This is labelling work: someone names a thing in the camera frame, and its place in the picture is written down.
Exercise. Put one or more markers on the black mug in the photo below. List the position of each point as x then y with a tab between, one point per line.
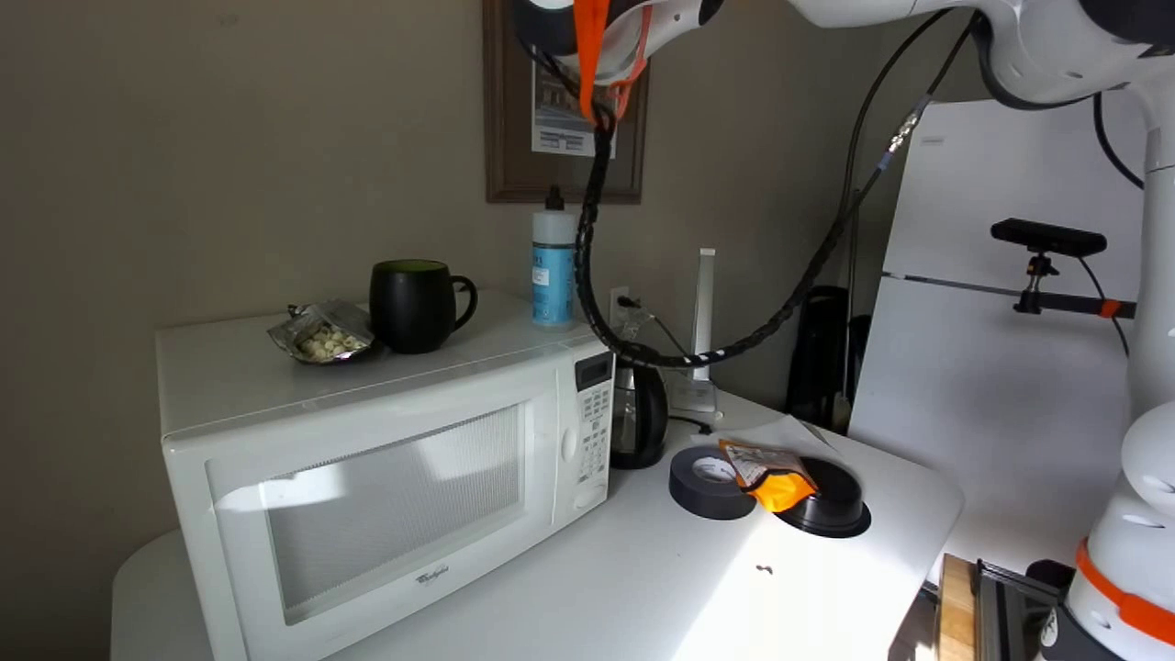
417	303

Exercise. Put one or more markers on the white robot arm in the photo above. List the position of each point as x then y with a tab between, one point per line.
1033	55

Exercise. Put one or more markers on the black camera on stand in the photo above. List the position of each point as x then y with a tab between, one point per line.
1044	249

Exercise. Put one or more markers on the crumpled clear plastic bag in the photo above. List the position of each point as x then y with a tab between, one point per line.
324	331

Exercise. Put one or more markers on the black round bowl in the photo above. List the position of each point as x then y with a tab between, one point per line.
834	510

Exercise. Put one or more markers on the blue white soap bottle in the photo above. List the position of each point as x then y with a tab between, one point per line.
554	261

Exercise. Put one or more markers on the black electric kettle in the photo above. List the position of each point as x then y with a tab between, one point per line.
640	415

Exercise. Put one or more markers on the white microwave oven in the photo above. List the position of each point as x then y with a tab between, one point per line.
324	503

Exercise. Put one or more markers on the grey tape roll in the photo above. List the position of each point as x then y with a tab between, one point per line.
703	481

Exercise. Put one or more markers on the orange snack packet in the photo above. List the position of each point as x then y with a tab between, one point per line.
772	474

